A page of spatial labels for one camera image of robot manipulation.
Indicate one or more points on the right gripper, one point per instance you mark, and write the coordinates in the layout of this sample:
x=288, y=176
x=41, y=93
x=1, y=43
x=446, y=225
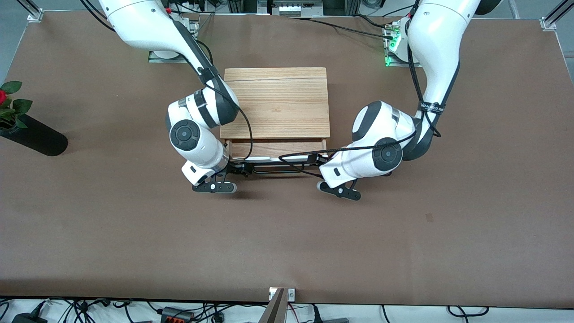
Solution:
x=236, y=168

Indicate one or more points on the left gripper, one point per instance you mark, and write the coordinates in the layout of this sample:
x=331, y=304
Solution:
x=321, y=160

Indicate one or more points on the white-fronted wooden drawer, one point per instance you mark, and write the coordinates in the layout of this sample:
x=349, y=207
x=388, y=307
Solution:
x=278, y=148

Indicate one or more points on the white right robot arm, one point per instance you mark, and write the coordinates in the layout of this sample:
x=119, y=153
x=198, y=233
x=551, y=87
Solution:
x=143, y=22

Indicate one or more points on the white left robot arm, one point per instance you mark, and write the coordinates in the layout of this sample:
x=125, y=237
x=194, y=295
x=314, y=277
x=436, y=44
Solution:
x=439, y=40

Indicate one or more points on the light wooden drawer cabinet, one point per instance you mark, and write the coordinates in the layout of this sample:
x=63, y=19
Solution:
x=287, y=103

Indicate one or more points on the brown table mat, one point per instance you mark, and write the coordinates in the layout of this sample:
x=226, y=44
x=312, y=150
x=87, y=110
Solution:
x=134, y=246

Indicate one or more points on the white power strip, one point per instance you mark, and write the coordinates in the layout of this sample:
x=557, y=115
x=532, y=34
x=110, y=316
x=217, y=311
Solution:
x=291, y=9

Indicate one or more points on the orange and black connector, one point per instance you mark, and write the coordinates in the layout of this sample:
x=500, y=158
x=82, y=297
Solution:
x=177, y=316

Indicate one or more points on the black vase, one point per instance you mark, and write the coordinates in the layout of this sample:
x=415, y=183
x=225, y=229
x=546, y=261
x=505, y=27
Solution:
x=40, y=141

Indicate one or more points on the black power adapter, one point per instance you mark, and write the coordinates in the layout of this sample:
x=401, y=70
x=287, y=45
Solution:
x=27, y=319

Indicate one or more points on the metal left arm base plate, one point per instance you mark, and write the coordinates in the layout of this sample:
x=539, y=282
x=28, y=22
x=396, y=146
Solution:
x=392, y=63

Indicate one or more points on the silver metal clamp bracket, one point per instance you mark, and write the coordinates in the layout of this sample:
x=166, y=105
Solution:
x=290, y=294

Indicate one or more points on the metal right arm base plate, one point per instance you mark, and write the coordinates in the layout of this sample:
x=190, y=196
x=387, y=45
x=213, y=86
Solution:
x=157, y=57

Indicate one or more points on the beige camera post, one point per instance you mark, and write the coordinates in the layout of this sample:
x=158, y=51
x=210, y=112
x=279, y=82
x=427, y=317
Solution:
x=275, y=310

